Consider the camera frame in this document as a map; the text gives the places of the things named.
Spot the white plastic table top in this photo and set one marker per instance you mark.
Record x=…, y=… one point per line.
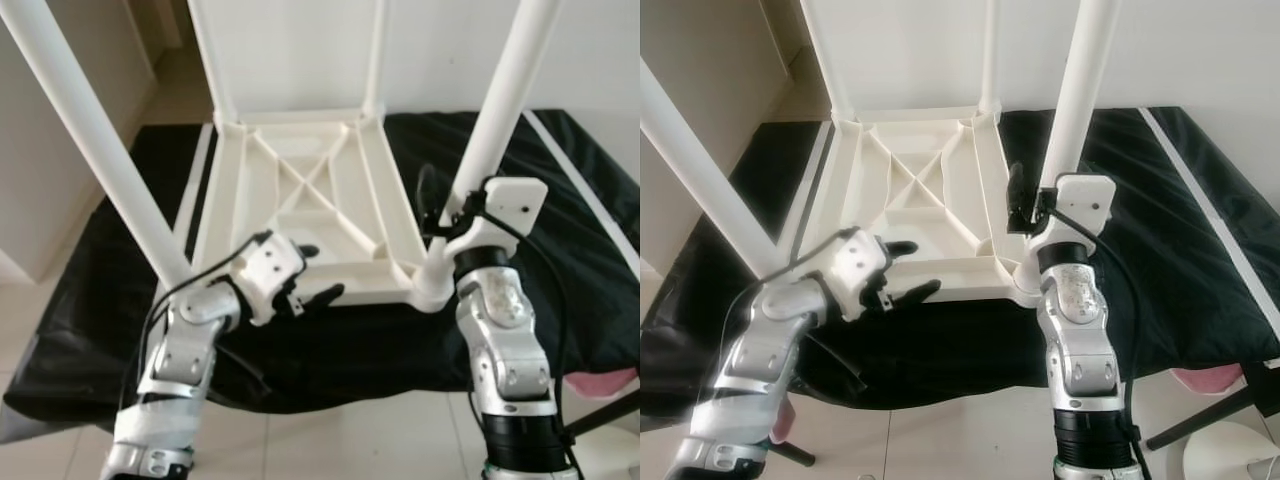
x=300, y=170
x=915, y=165

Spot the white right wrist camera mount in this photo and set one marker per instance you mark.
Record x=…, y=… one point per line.
x=510, y=205
x=1085, y=200

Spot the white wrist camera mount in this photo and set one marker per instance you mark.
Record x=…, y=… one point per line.
x=265, y=268
x=855, y=262
x=510, y=205
x=1085, y=200

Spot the black table cover sheet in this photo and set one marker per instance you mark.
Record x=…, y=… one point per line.
x=980, y=340
x=400, y=350

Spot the white tape strip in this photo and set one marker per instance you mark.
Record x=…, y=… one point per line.
x=810, y=170
x=195, y=180
x=580, y=190
x=1200, y=200

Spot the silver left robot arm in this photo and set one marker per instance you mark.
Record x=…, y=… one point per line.
x=185, y=350
x=770, y=350

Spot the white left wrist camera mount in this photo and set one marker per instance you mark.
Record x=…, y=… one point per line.
x=265, y=268
x=855, y=262

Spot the pink plastic object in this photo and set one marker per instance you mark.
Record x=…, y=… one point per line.
x=1205, y=378
x=600, y=382
x=785, y=420

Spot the black metal table frame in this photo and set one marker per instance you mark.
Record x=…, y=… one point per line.
x=605, y=412
x=1215, y=415

